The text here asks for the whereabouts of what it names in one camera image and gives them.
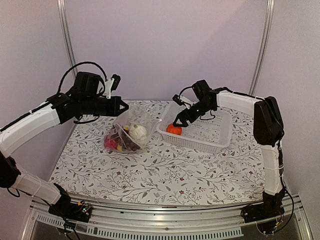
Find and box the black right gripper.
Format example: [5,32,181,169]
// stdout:
[173,100,214,127]

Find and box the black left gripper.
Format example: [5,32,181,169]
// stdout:
[81,95,129,116]

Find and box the orange toy fruit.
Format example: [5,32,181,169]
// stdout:
[166,123,183,136]

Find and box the clear zip top bag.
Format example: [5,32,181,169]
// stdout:
[103,103,161,153]

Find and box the white cauliflower toy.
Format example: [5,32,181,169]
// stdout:
[129,124,147,141]

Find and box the dark red grapes toy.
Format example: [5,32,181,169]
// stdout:
[110,126,141,152]

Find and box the red toy pepper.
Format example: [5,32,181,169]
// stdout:
[104,135,118,150]

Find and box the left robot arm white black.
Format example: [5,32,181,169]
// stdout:
[0,72,129,217]

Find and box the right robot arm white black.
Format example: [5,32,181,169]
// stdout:
[172,79,285,219]

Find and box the white plastic basket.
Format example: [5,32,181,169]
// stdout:
[156,102,232,154]

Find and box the floral table cloth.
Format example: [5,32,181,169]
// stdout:
[49,99,282,207]

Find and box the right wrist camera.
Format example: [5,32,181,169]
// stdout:
[172,94,193,109]

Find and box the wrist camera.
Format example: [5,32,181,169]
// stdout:
[172,94,193,109]
[103,74,121,99]

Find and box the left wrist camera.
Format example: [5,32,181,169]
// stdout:
[103,74,121,99]

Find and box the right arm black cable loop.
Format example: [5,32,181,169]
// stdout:
[179,86,195,97]

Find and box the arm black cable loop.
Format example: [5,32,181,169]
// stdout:
[57,61,107,95]
[179,86,195,97]

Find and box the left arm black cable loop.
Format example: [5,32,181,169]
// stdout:
[57,61,107,95]

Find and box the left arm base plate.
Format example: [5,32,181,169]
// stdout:
[48,199,93,223]

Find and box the front aluminium rail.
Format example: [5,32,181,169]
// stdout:
[21,194,315,240]

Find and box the left aluminium frame post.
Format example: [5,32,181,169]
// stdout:
[57,0,76,67]

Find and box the aluminium frame post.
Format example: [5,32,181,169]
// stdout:
[57,0,76,67]
[248,0,275,95]

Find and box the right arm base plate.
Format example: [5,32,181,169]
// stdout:
[240,200,285,223]

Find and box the right aluminium frame post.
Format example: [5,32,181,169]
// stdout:
[248,0,275,95]

